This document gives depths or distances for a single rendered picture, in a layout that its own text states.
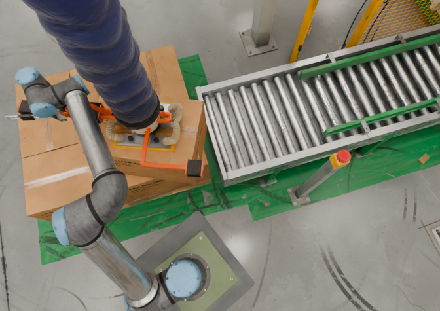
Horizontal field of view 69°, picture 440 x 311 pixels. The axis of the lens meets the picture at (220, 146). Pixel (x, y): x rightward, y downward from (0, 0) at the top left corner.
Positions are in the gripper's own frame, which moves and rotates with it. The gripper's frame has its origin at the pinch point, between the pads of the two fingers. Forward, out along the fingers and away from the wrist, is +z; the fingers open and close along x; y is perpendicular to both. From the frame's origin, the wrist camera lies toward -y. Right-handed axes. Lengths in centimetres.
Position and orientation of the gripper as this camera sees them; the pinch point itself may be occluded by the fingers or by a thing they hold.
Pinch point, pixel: (62, 112)
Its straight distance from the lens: 185.2
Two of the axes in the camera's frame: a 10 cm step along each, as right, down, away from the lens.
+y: 10.0, 0.7, -0.4
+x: 0.8, -9.4, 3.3
